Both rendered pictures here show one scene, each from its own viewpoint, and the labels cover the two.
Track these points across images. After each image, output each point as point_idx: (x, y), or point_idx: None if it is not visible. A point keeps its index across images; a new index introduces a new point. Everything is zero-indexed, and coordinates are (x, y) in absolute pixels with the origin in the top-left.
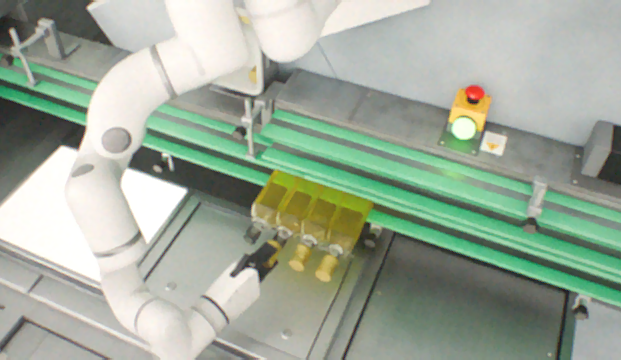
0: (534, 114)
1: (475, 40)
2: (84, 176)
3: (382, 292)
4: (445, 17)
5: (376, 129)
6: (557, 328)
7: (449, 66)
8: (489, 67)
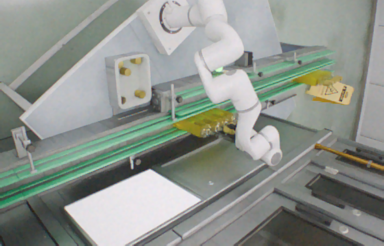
0: None
1: (203, 39)
2: (238, 69)
3: None
4: (194, 33)
5: (201, 81)
6: (269, 118)
7: None
8: None
